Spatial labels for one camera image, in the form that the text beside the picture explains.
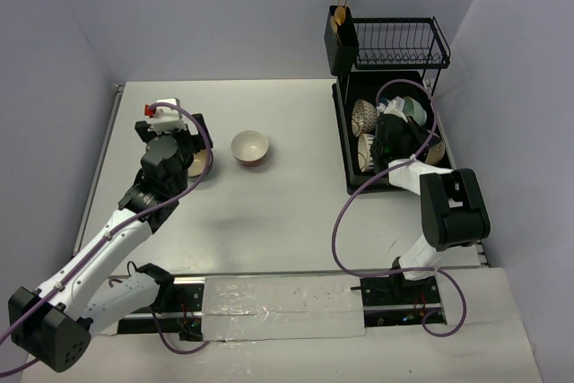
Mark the white striped bowl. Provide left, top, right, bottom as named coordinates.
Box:
left=357, top=134, right=374, bottom=173

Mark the brown beige bowl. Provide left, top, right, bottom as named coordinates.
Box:
left=187, top=150, right=213, bottom=178

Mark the mint green bowl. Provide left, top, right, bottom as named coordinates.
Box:
left=402, top=97, right=427, bottom=126

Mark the brown lattice pattern bowl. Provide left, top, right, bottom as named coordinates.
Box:
left=351, top=100, right=378, bottom=137

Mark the black glazed beige bowl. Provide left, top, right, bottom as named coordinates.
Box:
left=422, top=134, right=446, bottom=166

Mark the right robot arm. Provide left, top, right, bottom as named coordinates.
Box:
left=370, top=114, right=491, bottom=303

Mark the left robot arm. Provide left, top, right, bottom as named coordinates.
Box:
left=1, top=102, right=213, bottom=372

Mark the black dish rack tray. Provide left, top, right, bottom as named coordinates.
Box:
left=332, top=71, right=433, bottom=195

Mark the white red bowl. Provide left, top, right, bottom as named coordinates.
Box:
left=230, top=130, right=270, bottom=166

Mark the black cutlery holder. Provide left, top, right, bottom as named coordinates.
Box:
left=324, top=5, right=359, bottom=76

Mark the gold spoon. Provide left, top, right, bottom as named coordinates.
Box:
left=330, top=5, right=346, bottom=46

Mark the white taped sheet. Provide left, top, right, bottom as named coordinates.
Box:
left=202, top=275, right=365, bottom=342

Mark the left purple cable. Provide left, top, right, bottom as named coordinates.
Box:
left=0, top=103, right=213, bottom=373

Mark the purple cable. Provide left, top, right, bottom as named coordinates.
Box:
left=331, top=79, right=470, bottom=338
left=0, top=103, right=213, bottom=373

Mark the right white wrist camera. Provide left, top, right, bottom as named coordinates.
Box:
left=377, top=97, right=407, bottom=122

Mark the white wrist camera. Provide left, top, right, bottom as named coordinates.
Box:
left=377, top=97, right=407, bottom=122
left=144, top=105, right=186, bottom=133

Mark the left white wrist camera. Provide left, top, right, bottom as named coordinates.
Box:
left=144, top=105, right=186, bottom=133

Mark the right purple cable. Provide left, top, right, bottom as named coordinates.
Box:
left=331, top=79, right=470, bottom=338

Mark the black wire upper rack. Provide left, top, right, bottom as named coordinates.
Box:
left=352, top=17, right=451, bottom=73

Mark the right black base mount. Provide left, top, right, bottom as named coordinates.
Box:
left=351, top=274, right=446, bottom=327

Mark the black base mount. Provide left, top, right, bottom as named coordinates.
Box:
left=351, top=274, right=446, bottom=327
left=117, top=278, right=204, bottom=342

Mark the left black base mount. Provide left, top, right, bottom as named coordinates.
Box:
left=117, top=278, right=204, bottom=342

